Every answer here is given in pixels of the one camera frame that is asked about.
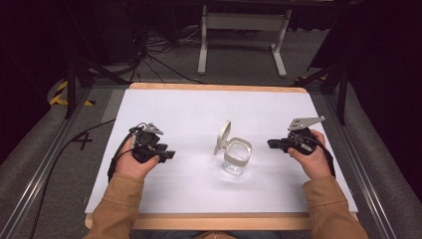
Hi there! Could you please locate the person's left hand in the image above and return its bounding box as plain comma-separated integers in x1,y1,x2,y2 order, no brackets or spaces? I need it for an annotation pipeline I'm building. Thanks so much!
114,136,161,181

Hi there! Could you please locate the aluminium rail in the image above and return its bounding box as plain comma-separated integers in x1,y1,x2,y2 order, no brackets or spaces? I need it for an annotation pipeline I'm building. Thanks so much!
0,87,95,239
322,93,402,239

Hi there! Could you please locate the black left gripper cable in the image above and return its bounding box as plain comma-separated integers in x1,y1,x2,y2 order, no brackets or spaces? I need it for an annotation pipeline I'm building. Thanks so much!
29,119,147,239

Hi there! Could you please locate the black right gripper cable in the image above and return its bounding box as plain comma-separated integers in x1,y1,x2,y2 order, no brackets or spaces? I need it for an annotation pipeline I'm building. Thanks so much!
307,133,336,178

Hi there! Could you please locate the white table mat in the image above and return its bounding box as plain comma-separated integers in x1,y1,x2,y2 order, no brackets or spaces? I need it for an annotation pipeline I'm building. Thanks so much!
85,89,359,215

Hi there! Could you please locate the clear glass jar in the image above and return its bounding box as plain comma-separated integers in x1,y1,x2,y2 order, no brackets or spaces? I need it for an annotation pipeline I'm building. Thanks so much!
222,136,253,176

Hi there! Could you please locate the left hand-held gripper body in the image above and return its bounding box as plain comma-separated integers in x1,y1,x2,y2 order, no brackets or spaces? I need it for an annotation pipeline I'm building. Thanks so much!
128,121,168,164

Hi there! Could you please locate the black tripod stand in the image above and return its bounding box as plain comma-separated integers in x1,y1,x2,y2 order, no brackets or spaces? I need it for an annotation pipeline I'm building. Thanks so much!
64,49,129,120
292,59,349,126

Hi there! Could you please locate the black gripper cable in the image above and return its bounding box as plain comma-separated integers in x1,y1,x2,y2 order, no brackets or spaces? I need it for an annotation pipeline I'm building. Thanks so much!
307,133,336,178
29,119,147,239

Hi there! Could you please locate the tangle of black floor cables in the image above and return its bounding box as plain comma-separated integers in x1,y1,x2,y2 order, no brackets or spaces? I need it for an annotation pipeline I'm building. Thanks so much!
99,23,208,85

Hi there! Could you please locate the white hinged jar lid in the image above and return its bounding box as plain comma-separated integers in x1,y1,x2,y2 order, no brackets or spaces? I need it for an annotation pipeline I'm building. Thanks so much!
213,119,232,156

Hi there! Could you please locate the person's right hand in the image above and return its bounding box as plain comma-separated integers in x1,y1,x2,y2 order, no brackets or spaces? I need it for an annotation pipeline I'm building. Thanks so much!
287,128,333,180

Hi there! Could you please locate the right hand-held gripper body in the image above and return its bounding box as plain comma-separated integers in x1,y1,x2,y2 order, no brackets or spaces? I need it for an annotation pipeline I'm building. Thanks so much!
278,116,326,155

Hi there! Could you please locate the yellow black hazard tape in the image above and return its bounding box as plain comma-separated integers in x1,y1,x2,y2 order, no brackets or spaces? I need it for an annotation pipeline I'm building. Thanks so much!
49,80,97,108

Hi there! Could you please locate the white metal table frame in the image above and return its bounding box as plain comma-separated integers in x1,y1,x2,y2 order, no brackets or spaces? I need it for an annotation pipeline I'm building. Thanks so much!
197,5,293,79

